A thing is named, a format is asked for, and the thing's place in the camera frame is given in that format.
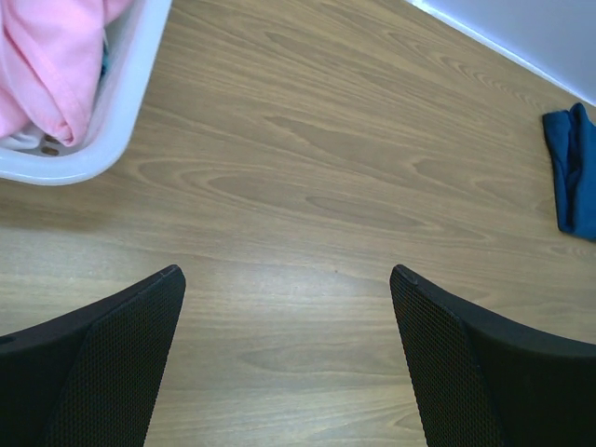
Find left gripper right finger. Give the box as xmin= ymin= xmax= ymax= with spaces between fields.
xmin=390 ymin=264 xmax=595 ymax=446

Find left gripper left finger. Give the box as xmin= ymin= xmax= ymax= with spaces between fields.
xmin=1 ymin=265 xmax=186 ymax=446

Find dark blue t shirt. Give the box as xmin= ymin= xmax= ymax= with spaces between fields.
xmin=542 ymin=102 xmax=595 ymax=241

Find pink t shirt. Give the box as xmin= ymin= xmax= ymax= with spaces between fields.
xmin=1 ymin=1 xmax=130 ymax=146

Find white plastic laundry basket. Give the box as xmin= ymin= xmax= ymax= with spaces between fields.
xmin=1 ymin=1 xmax=172 ymax=186

